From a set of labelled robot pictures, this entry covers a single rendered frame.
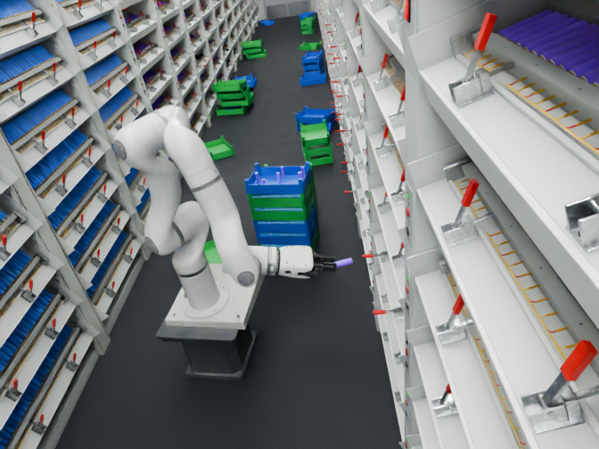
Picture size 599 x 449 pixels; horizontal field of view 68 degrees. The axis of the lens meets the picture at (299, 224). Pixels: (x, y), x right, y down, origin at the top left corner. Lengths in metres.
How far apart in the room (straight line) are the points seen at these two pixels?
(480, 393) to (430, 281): 0.24
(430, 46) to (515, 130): 0.26
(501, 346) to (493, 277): 0.10
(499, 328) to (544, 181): 0.20
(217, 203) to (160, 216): 0.31
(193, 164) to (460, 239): 0.75
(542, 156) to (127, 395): 1.87
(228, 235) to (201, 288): 0.52
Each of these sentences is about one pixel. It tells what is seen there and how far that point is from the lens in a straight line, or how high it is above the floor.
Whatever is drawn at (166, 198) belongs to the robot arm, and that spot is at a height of 0.85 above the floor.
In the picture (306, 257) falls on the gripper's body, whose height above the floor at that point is 0.69.
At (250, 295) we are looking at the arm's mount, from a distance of 1.77.
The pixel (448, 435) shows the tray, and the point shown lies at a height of 0.72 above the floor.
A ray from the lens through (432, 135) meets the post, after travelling 0.74.
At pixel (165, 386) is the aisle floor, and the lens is 2.03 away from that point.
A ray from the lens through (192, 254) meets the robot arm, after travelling 1.63.
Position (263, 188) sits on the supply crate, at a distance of 2.26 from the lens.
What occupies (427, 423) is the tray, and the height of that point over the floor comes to 0.52.
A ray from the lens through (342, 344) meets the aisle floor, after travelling 1.97.
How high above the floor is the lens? 1.48
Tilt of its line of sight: 33 degrees down
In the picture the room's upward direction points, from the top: 9 degrees counter-clockwise
